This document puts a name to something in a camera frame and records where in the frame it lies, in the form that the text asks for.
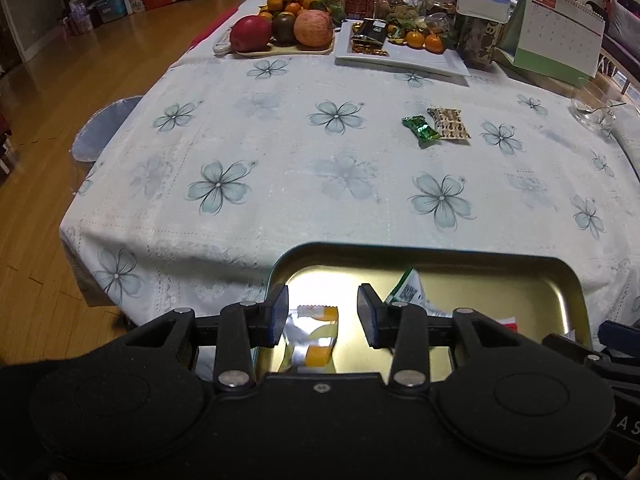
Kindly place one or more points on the black snack bar packet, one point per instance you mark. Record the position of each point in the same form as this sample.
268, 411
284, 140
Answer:
371, 30

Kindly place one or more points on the white pink-print snack packet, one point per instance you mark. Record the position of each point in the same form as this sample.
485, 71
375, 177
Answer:
509, 324

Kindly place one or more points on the brown patterned box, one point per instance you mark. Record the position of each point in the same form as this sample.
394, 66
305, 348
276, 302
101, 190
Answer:
475, 42

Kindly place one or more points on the striped pink apple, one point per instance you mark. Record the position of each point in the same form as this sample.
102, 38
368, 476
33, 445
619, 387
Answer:
313, 29

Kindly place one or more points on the small clear plastic jar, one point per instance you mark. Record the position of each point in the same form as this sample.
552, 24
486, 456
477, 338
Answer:
437, 22

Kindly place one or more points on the gold metal tray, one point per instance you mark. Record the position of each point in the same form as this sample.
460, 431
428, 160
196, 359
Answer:
475, 285

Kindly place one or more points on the pile of small mandarins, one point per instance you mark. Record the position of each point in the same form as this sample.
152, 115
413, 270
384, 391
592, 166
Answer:
290, 2

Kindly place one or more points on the white rectangular plate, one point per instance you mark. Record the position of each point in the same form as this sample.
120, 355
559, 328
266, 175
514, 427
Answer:
425, 62

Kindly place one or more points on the blue storage bin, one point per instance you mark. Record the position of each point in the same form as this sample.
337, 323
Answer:
107, 7

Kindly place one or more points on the wooden fruit tray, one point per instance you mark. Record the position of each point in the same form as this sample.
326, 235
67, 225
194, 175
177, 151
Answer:
280, 52

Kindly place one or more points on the dark brown round fruit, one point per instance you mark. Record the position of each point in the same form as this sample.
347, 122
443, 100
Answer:
282, 27

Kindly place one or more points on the mandarin with leaves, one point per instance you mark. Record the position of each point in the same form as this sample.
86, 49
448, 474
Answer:
434, 43
415, 38
395, 35

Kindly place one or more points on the blue round seat cushion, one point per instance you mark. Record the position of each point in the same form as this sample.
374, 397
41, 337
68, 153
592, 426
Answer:
102, 127

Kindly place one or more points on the brown patterned snack packet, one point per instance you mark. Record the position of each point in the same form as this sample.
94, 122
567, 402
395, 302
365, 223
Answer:
450, 122

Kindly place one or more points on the yellow white snack packet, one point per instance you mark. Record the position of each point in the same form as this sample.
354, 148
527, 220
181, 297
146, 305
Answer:
320, 355

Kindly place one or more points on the metal spoon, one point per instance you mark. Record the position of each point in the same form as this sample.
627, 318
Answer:
617, 105

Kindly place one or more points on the white floral tablecloth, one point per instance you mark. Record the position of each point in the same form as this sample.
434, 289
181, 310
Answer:
300, 160

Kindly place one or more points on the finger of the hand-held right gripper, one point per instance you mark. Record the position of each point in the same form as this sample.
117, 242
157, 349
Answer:
600, 360
620, 334

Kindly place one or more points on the green white desk calendar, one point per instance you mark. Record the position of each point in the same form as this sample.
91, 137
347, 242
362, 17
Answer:
555, 35

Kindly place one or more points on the gold foil candy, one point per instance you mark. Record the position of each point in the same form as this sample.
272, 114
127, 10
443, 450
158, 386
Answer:
367, 49

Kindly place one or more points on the red apple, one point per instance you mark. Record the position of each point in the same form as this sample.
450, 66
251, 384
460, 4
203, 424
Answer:
250, 34

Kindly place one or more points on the green foil candy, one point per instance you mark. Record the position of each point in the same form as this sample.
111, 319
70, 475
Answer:
421, 130

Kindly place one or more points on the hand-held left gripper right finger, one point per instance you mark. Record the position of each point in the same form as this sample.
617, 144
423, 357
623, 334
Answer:
366, 317

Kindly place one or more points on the clear glass bowl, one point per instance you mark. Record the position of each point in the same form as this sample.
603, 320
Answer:
590, 110

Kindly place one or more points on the red cloth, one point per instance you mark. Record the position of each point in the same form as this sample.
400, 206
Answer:
210, 30

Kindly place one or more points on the green white snack packet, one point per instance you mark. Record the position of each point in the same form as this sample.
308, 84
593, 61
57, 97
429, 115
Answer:
407, 290

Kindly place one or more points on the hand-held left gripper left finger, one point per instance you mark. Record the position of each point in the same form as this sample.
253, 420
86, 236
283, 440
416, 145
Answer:
280, 317

